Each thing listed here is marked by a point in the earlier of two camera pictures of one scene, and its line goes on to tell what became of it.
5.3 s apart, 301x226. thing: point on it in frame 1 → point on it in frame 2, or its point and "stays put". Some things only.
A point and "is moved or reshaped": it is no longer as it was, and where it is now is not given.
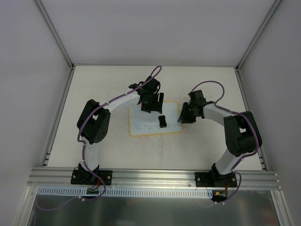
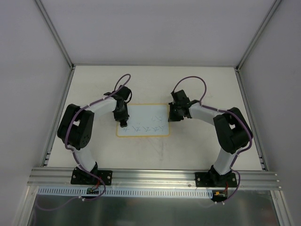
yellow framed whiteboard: [142, 123] is moved or reshaped
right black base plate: [207, 179] stays put
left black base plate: [84, 177] stays put
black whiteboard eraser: [163, 123] → [123, 123]
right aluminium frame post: [257, 35] stays put
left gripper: [151, 103] → [122, 115]
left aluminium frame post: [56, 33] stays put
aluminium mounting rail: [59, 177] stays put
